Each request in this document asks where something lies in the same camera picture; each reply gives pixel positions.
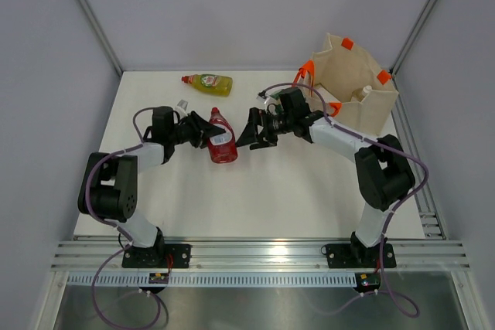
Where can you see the aluminium frame post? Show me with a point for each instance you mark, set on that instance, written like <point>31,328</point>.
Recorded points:
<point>416,30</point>
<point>100,35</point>

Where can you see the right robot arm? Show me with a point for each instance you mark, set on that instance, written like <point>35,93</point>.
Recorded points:
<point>383,172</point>

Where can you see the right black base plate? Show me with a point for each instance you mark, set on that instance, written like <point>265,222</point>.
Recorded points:
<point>347,255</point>

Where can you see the aluminium mounting rail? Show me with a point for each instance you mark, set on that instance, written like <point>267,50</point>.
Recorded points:
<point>268,255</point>

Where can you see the yellow dish soap bottle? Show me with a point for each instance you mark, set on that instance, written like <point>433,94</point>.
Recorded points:
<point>211,84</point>

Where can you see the red dish soap bottle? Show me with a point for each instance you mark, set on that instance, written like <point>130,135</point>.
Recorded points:
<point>222,147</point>

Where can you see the beige canvas bag orange handles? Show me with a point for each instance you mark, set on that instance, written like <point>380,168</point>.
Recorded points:
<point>336,74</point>

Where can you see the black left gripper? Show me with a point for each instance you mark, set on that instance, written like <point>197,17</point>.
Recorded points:
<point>199,127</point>

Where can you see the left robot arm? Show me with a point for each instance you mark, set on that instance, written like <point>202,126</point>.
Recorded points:
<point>109,189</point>

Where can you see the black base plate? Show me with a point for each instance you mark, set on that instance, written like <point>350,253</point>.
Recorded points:
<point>347,255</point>
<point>174,255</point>

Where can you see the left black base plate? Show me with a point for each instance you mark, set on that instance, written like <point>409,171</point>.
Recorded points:
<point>174,255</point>

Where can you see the amber liquid bottle white cap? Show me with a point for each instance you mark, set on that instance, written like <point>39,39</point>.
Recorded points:
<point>361,94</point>

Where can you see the right aluminium frame post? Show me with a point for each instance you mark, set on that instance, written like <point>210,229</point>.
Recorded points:
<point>416,30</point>

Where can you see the left aluminium frame post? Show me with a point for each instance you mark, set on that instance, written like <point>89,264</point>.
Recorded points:
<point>100,35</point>

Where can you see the green dish soap bottle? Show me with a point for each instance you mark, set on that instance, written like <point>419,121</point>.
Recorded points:
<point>275,95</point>

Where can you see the white slotted cable duct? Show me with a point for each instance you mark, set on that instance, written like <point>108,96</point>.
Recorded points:
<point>238,279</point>

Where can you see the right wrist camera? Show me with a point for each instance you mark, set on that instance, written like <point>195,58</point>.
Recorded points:
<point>265,98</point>

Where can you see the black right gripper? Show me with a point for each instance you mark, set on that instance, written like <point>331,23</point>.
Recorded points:
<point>250,135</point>

